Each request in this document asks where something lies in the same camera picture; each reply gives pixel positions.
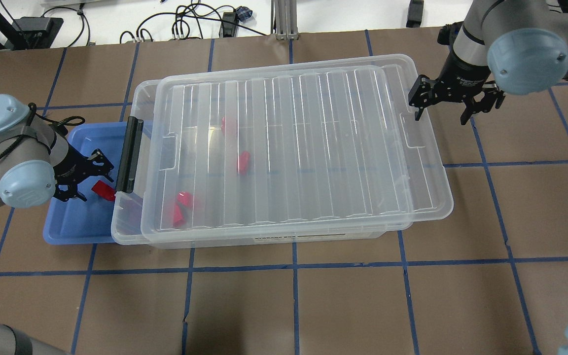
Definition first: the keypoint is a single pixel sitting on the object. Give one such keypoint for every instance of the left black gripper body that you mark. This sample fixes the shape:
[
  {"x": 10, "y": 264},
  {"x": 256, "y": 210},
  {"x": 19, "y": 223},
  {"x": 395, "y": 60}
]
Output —
[{"x": 68, "y": 166}]

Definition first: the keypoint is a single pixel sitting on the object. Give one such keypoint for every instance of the clear plastic box lid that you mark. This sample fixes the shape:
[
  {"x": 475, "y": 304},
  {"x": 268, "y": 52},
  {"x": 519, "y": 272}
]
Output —
[{"x": 395, "y": 74}]

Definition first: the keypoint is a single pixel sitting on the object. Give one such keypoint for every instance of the black device box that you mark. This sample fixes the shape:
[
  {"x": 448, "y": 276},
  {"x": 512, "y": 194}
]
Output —
[{"x": 38, "y": 32}]

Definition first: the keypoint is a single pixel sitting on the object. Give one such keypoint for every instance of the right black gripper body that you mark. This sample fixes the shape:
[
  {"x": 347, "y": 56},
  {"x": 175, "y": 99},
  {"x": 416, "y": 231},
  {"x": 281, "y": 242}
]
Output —
[{"x": 463, "y": 80}]

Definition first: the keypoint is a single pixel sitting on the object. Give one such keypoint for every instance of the red block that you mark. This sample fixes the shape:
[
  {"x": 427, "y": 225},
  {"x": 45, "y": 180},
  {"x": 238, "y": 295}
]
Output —
[
  {"x": 243, "y": 162},
  {"x": 185, "y": 199},
  {"x": 178, "y": 220},
  {"x": 229, "y": 126},
  {"x": 104, "y": 191}
]

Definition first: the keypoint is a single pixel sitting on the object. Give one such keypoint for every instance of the clear plastic storage box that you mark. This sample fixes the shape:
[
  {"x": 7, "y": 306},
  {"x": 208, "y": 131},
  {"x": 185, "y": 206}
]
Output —
[{"x": 233, "y": 162}]

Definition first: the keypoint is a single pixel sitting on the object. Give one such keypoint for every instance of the aluminium frame post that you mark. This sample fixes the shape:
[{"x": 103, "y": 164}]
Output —
[{"x": 284, "y": 19}]

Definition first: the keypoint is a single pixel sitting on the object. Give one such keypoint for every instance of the black box latch handle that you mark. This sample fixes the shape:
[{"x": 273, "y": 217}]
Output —
[{"x": 130, "y": 155}]

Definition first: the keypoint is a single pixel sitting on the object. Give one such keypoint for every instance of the blue plastic tray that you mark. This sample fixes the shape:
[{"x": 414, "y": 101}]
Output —
[{"x": 79, "y": 222}]

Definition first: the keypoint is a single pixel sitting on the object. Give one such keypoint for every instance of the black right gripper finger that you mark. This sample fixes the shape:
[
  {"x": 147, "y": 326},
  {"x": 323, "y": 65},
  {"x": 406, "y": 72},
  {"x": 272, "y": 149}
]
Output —
[
  {"x": 471, "y": 108},
  {"x": 420, "y": 106}
]

